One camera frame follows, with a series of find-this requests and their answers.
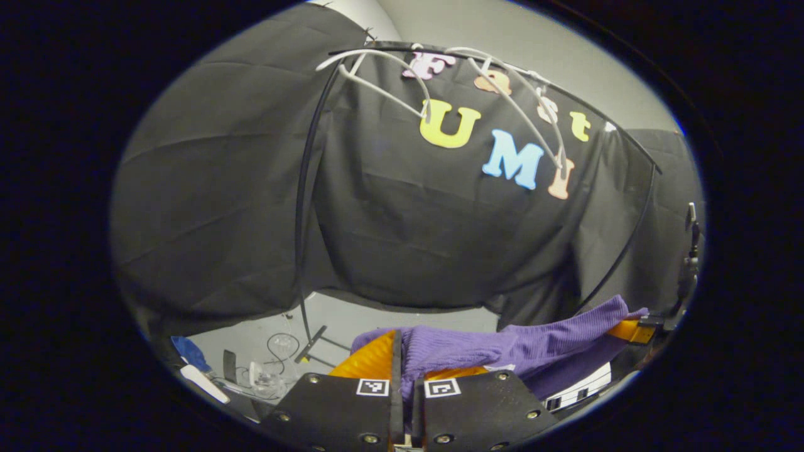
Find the black backdrop cloth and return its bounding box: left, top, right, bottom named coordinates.
left=110, top=3, right=704, bottom=336

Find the clear plastic bag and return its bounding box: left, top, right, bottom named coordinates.
left=248, top=361, right=290, bottom=399

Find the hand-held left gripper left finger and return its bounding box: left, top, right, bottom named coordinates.
left=261, top=330, right=404, bottom=452

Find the white clothes hanger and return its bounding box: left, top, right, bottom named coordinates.
left=316, top=49, right=434, bottom=124
left=445, top=46, right=569, bottom=170

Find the dark metal stand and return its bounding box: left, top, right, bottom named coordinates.
left=677, top=202, right=701, bottom=315

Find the white laundry hamper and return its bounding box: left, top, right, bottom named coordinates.
left=543, top=362, right=613, bottom=413

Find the purple knit jacket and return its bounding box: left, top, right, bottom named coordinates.
left=350, top=295, right=649, bottom=402

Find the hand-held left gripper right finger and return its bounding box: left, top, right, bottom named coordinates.
left=411, top=367, right=558, bottom=452

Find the black metal clothes rack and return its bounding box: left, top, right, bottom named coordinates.
left=294, top=40, right=663, bottom=368

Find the white plastic object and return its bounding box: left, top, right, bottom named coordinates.
left=180, top=364, right=231, bottom=404

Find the blue cloth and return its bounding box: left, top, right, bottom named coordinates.
left=171, top=336, right=213, bottom=372

